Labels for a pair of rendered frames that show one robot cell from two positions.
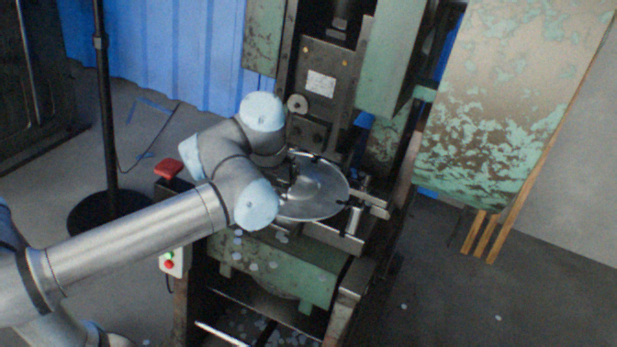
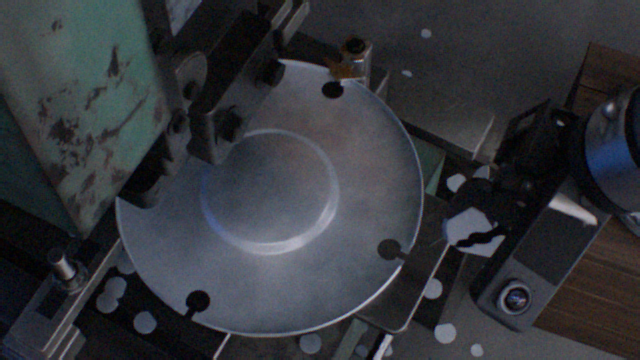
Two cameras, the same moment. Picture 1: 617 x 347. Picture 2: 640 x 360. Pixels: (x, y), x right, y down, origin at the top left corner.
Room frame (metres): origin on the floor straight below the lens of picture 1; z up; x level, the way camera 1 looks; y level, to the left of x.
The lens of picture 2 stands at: (0.97, 0.39, 1.54)
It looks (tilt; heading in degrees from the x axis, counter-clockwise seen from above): 63 degrees down; 281
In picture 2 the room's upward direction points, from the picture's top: 1 degrees clockwise
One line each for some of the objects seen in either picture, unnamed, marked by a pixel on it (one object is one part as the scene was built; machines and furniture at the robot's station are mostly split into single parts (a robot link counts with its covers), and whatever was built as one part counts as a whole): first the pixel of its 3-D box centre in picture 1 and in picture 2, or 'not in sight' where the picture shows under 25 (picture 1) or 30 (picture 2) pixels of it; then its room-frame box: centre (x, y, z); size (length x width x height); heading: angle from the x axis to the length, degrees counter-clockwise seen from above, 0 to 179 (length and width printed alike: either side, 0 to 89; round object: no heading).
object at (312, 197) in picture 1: (296, 183); (268, 188); (1.09, 0.02, 0.78); 0.29 x 0.29 x 0.01
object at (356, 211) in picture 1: (354, 217); (354, 70); (1.04, -0.14, 0.75); 0.03 x 0.03 x 0.10; 73
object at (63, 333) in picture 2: not in sight; (64, 284); (1.26, 0.15, 0.76); 0.17 x 0.06 x 0.10; 73
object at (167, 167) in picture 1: (169, 176); not in sight; (1.09, 0.37, 0.72); 0.07 x 0.06 x 0.08; 163
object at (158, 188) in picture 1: (174, 207); not in sight; (1.09, 0.35, 0.62); 0.10 x 0.06 x 0.20; 73
